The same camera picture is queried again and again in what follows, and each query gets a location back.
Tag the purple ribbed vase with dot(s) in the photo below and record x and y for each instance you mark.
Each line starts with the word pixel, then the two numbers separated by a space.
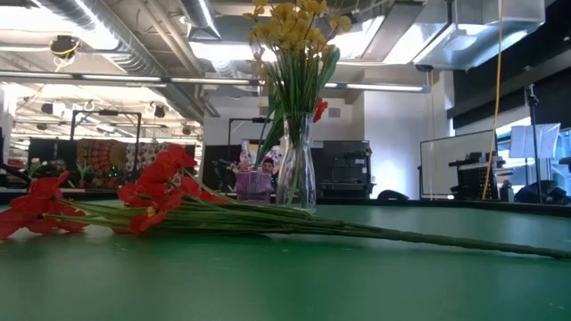
pixel 254 187

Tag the red artificial flower bunch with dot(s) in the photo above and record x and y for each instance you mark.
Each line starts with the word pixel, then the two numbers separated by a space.
pixel 320 109
pixel 160 171

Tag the clear glass vase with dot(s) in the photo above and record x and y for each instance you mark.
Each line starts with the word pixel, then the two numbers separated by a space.
pixel 308 178

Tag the black machine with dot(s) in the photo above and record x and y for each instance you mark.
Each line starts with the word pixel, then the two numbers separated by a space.
pixel 348 165

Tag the black screen panel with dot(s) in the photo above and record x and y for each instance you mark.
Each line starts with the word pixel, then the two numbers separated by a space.
pixel 214 165

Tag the long linear ceiling light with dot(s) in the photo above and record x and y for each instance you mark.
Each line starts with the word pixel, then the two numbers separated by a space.
pixel 209 81

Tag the bright ceiling light panel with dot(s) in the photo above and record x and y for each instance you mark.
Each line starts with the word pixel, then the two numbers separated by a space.
pixel 223 51

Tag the green table mat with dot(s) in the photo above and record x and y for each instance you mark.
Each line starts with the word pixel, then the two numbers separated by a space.
pixel 312 290

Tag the glass partition panel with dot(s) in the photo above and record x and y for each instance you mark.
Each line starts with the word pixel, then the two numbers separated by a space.
pixel 455 160

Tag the patterned brown tapestry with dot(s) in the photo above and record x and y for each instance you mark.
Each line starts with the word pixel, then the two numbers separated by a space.
pixel 102 153

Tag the black equipment shelf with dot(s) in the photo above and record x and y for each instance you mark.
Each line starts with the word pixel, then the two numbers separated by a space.
pixel 473 178

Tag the dark bottle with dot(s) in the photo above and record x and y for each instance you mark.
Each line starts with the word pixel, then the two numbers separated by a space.
pixel 506 192

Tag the black light stand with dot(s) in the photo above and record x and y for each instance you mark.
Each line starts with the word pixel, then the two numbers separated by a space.
pixel 533 134

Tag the white sheet panel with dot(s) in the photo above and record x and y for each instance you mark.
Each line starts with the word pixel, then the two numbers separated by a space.
pixel 535 140

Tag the black bag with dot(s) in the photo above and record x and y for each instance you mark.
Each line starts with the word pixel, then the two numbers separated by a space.
pixel 540 192

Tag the round silver duct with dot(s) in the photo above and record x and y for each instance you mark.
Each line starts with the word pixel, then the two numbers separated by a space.
pixel 201 18

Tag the corrugated silver duct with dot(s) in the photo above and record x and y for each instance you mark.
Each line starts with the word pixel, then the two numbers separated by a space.
pixel 134 53

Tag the rectangular silver duct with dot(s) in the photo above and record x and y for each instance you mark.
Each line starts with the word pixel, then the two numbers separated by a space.
pixel 446 40

